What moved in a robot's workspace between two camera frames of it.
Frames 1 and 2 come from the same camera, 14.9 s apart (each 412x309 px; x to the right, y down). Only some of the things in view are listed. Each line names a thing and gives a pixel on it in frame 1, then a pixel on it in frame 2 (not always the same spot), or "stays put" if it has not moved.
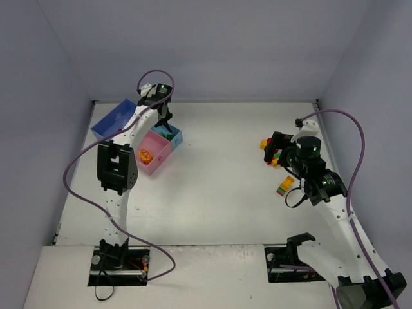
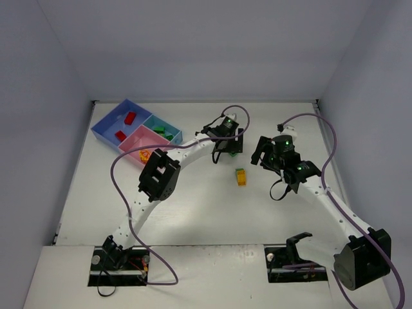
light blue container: x=174 y=135 stays put
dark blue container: x=115 y=121 stays put
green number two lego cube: x=169 y=136 -> x=159 y=129
